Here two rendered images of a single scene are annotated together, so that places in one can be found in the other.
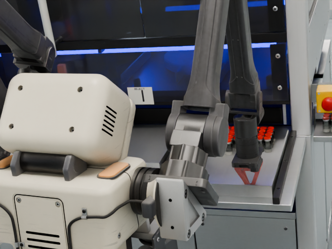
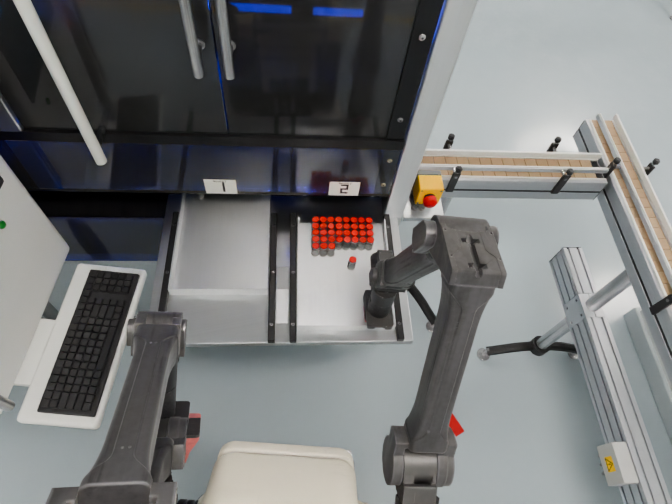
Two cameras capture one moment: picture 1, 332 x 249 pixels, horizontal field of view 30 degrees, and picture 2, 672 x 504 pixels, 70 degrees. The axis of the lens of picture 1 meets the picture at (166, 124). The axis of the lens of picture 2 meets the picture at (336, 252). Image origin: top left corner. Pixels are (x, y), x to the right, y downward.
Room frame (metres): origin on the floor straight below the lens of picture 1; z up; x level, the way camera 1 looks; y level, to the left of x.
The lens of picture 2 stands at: (1.03, 0.18, 2.09)
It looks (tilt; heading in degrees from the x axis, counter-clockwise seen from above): 59 degrees down; 329
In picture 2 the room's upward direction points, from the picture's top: 9 degrees clockwise
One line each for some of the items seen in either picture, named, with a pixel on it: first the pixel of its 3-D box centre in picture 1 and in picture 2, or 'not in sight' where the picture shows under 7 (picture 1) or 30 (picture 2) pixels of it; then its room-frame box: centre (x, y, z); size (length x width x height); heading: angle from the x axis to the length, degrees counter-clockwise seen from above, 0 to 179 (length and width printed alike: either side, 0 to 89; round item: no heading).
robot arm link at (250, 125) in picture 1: (245, 124); (383, 290); (1.42, -0.20, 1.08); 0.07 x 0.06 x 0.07; 157
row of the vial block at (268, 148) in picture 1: (241, 144); (342, 243); (1.66, -0.21, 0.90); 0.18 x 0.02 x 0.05; 69
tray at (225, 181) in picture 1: (235, 159); (343, 271); (1.58, -0.18, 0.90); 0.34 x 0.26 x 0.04; 159
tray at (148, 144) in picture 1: (137, 142); (223, 238); (1.80, 0.10, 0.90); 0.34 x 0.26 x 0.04; 160
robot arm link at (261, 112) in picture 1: (247, 107); (384, 270); (1.45, -0.21, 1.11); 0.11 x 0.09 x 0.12; 157
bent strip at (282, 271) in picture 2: not in sight; (282, 294); (1.57, 0.00, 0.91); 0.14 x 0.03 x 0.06; 159
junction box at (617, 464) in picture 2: not in sight; (616, 463); (0.82, -0.85, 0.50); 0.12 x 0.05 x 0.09; 160
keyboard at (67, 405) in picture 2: not in sight; (91, 336); (1.67, 0.50, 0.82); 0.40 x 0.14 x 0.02; 153
